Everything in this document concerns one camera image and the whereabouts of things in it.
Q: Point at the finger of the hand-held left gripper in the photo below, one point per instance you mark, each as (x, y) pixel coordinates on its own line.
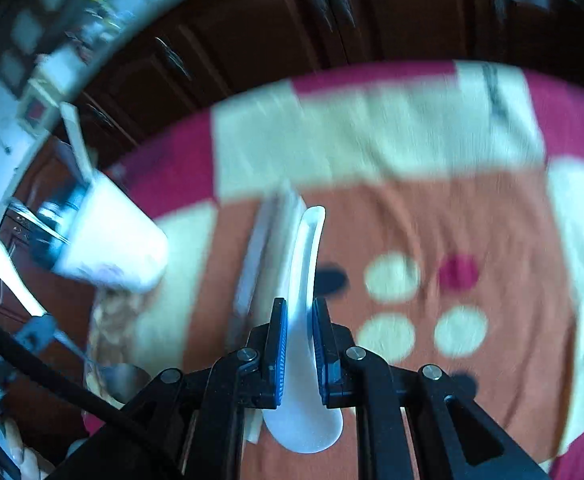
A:
(36, 335)

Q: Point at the white floral utensil holder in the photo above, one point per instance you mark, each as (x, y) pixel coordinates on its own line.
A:
(116, 240)

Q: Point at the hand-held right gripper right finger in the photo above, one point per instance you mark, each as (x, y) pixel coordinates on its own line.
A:
(322, 355)

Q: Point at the red orange patchwork blanket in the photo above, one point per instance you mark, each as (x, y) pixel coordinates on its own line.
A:
(422, 220)

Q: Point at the silver metal spoon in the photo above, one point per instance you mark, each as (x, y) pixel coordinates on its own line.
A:
(124, 382)

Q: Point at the person's left hand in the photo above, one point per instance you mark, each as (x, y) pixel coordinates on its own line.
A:
(21, 455)

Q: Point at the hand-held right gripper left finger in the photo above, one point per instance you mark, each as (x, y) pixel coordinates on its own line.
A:
(279, 355)

